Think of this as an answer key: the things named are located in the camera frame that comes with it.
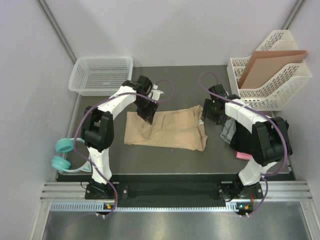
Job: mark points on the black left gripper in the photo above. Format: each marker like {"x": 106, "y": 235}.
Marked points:
{"x": 148, "y": 115}

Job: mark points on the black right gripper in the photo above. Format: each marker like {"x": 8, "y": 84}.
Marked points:
{"x": 206, "y": 113}

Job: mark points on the beige t shirt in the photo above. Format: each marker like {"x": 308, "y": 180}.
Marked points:
{"x": 181, "y": 129}

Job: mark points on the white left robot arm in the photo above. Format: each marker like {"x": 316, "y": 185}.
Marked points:
{"x": 97, "y": 130}

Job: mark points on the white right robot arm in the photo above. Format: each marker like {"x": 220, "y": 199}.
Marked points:
{"x": 235, "y": 108}

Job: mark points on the grey t shirt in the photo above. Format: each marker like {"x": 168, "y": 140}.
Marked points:
{"x": 228, "y": 130}

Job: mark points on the black daisy print t shirt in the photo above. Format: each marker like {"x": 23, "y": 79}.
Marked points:
{"x": 262, "y": 142}

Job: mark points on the pink folded t shirt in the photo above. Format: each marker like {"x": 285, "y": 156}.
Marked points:
{"x": 243, "y": 156}

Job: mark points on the white perforated plastic basket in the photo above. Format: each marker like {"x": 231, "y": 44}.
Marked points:
{"x": 100, "y": 75}

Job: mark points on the cream plastic file organizer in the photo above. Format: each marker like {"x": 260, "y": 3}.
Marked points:
{"x": 281, "y": 88}

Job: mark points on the brown cardboard folder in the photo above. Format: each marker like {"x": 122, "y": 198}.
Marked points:
{"x": 263, "y": 65}

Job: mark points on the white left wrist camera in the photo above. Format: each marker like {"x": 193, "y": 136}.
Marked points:
{"x": 155, "y": 93}

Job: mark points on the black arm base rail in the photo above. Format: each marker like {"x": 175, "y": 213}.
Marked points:
{"x": 167, "y": 189}

